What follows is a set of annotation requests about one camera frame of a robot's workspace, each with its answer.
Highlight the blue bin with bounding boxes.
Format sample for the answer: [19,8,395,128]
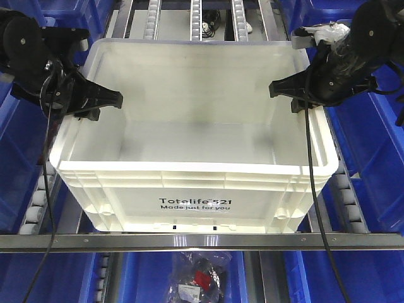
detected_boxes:
[1,82,47,234]
[326,93,403,234]

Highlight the white roller track left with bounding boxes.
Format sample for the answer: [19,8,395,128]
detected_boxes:
[18,161,56,235]

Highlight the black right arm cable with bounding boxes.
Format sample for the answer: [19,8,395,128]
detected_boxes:
[304,66,351,303]

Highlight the blue bin lower shelf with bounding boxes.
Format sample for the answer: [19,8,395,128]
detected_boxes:
[116,251,248,302]

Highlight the blue bin right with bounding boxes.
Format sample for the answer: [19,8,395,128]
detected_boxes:
[326,93,403,234]

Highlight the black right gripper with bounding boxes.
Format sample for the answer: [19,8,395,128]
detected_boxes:
[268,1,403,113]

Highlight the white plastic tote bin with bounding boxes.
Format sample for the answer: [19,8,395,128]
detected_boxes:
[50,39,338,234]

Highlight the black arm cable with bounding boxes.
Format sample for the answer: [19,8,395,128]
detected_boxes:
[21,58,69,303]
[304,66,351,303]

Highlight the steel shelf front rail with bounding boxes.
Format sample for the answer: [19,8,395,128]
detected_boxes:
[0,232,404,253]

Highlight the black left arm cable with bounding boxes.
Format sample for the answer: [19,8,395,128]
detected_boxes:
[21,58,69,303]

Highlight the blue bin left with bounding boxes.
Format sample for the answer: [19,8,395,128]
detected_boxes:
[1,82,47,234]

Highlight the bagged black parts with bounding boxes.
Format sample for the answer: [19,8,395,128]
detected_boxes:
[164,251,232,302]

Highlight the right roller track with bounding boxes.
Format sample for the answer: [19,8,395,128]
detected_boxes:
[333,160,369,234]

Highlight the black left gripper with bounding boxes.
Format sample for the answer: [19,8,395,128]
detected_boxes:
[1,8,122,121]

